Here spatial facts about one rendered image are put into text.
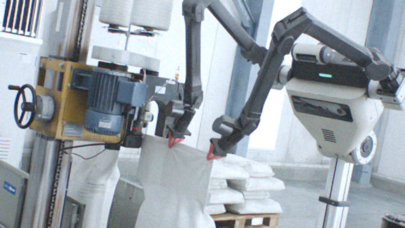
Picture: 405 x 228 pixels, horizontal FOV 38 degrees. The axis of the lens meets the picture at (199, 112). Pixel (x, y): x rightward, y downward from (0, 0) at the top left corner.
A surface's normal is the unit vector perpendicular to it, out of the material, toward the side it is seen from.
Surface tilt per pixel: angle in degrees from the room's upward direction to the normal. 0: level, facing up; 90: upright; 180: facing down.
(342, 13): 90
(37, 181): 90
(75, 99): 90
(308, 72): 130
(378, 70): 124
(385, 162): 90
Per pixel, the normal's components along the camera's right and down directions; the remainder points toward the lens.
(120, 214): -0.73, -0.09
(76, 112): 0.65, 0.15
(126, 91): -0.40, -0.02
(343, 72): -0.67, 0.56
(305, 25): 0.16, 0.64
